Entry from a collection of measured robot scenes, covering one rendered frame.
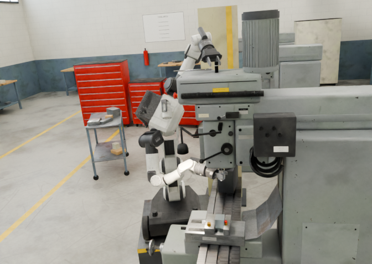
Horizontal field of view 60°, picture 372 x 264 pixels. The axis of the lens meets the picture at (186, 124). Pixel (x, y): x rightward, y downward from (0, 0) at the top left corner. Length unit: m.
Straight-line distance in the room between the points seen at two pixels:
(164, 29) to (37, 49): 4.81
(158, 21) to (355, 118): 9.75
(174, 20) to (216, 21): 7.55
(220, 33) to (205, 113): 1.87
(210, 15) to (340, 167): 2.28
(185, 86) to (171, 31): 9.36
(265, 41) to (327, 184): 0.83
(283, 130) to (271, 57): 0.43
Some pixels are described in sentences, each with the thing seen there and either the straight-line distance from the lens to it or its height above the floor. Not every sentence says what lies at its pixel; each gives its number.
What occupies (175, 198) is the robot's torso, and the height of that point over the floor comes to 0.67.
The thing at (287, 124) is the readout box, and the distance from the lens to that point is 1.61.
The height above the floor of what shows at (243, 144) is 1.48.
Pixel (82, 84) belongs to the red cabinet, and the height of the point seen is 1.04.
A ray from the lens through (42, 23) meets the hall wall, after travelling 12.97.
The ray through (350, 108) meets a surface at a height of 1.68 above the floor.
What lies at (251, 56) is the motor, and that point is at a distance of 1.81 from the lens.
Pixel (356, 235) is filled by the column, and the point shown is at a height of 0.98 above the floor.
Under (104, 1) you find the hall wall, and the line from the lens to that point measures 11.85.
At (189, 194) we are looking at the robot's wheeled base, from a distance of 3.23.
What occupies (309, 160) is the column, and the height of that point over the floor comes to 1.44.
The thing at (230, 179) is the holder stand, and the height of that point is 1.05.
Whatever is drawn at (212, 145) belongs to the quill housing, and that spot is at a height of 1.47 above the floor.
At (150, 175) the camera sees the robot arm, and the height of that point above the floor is 1.20.
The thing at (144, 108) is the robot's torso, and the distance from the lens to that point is 2.31.
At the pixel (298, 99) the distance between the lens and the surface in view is 1.85.
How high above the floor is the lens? 2.20
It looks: 18 degrees down
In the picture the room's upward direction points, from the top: 5 degrees counter-clockwise
